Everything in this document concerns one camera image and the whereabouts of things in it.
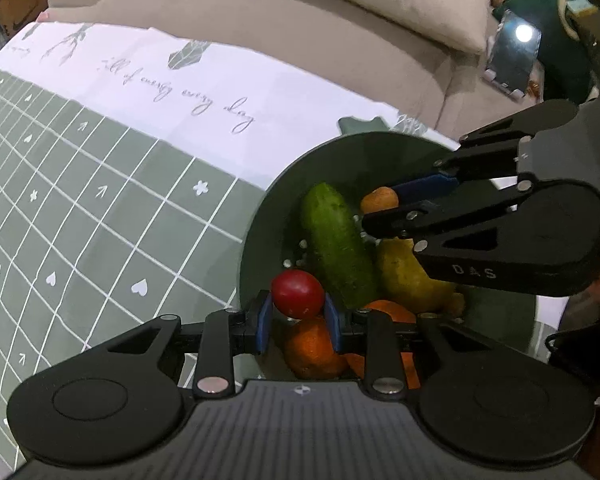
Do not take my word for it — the yellow lemon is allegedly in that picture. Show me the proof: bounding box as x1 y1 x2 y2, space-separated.
377 238 463 314

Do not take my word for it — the cardboard box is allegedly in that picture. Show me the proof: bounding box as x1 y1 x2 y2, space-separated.
0 0 48 38

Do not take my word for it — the dark green bag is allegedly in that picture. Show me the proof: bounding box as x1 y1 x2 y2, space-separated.
493 0 593 104

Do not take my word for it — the red tomato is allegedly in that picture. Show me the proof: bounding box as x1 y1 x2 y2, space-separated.
271 269 326 320

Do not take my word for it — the green cucumber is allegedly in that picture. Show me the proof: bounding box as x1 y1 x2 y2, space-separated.
300 182 378 310

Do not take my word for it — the beige sofa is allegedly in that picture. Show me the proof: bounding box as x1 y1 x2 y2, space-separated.
47 0 536 139

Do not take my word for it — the green grid floor mat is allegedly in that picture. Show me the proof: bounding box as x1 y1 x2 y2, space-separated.
0 22 462 470

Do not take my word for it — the orange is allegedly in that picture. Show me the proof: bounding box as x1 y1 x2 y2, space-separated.
283 316 348 380
363 300 416 323

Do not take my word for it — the green bowl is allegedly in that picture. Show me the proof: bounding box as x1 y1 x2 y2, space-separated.
239 132 543 386

